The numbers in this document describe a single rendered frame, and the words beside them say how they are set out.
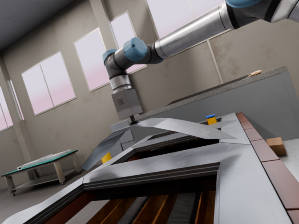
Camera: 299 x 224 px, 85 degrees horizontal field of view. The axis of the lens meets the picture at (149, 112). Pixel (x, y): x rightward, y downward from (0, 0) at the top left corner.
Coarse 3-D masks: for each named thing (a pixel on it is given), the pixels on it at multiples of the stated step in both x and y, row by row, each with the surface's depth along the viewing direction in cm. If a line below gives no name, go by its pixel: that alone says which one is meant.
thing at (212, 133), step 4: (212, 128) 59; (208, 132) 53; (212, 132) 54; (216, 132) 54; (220, 132) 55; (224, 132) 56; (208, 136) 49; (212, 136) 49; (216, 136) 50; (220, 136) 50; (224, 136) 51
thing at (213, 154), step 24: (168, 144) 98; (216, 144) 61; (240, 144) 53; (120, 168) 72; (144, 168) 61; (168, 168) 53; (192, 168) 49; (216, 168) 45; (72, 192) 64; (216, 192) 35; (48, 216) 53; (216, 216) 27
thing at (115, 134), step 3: (132, 126) 76; (123, 129) 68; (126, 129) 74; (114, 132) 62; (117, 132) 66; (120, 132) 71; (123, 132) 77; (111, 135) 63; (114, 135) 67; (105, 138) 61; (108, 138) 65; (102, 141) 63
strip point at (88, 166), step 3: (102, 156) 82; (96, 159) 77; (99, 159) 81; (90, 162) 73; (93, 162) 77; (96, 162) 81; (87, 165) 73; (90, 165) 77; (93, 165) 81; (84, 168) 73; (87, 168) 77
